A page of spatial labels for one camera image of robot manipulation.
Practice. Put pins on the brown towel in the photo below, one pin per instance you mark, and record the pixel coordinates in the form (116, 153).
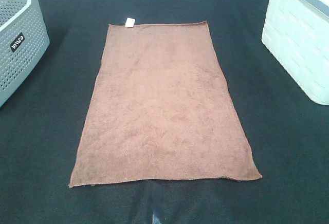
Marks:
(161, 109)

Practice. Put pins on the grey perforated plastic basket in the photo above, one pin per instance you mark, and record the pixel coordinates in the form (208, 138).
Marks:
(24, 40)

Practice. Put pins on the white plastic storage box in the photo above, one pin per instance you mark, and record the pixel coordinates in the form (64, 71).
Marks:
(296, 33)

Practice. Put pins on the black table mat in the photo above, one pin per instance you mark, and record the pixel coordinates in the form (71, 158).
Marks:
(41, 125)

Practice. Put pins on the grey tape strip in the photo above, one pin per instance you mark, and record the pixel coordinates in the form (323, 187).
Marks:
(156, 215)

